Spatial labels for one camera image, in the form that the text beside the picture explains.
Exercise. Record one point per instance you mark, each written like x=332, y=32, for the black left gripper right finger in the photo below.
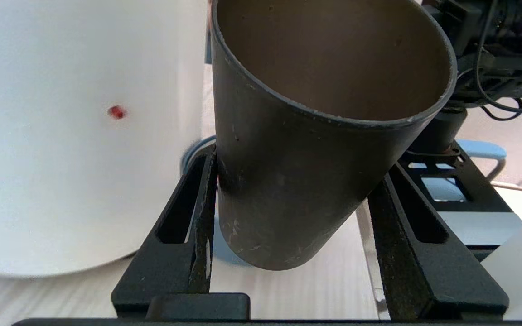
x=442, y=280

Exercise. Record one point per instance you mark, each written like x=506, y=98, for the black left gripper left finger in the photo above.
x=175, y=271

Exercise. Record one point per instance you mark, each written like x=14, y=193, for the black plastic cup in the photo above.
x=288, y=181

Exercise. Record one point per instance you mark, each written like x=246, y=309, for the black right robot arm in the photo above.
x=505, y=68

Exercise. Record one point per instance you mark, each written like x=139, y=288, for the round grey perforated drip tray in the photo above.
x=194, y=151

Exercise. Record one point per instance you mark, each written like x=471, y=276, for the light blue stool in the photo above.
x=480, y=148

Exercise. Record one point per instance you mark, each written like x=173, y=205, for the large tea drink dispenser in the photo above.
x=61, y=158

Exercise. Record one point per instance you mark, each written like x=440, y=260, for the black robot shoulder bracket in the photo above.
x=483, y=190

